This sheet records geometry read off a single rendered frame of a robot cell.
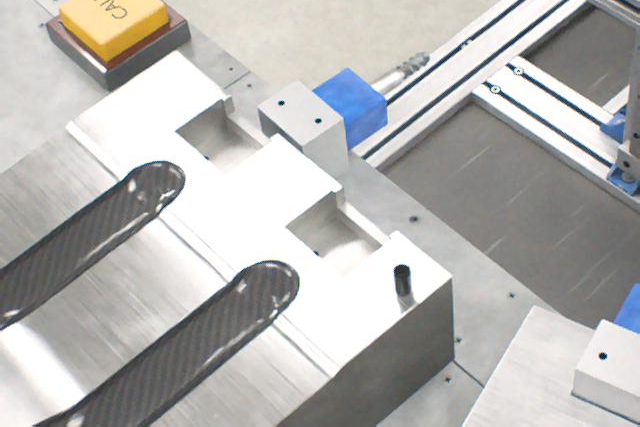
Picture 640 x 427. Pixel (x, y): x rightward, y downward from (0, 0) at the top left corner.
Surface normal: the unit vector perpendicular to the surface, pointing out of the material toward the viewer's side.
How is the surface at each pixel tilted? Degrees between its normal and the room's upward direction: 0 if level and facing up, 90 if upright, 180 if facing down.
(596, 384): 90
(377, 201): 0
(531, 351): 0
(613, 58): 0
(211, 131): 90
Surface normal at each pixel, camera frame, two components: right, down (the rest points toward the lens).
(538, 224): -0.10, -0.63
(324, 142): 0.62, 0.57
